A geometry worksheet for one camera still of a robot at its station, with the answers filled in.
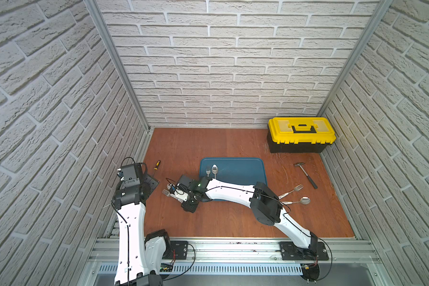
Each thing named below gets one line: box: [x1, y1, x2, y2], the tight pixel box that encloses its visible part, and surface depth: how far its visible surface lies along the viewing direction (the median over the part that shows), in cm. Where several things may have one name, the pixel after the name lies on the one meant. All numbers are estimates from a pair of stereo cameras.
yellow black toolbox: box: [266, 116, 337, 154], surface depth 99 cm
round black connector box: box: [300, 263, 320, 284], surface depth 72 cm
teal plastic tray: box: [199, 157, 268, 186], surface depth 102 cm
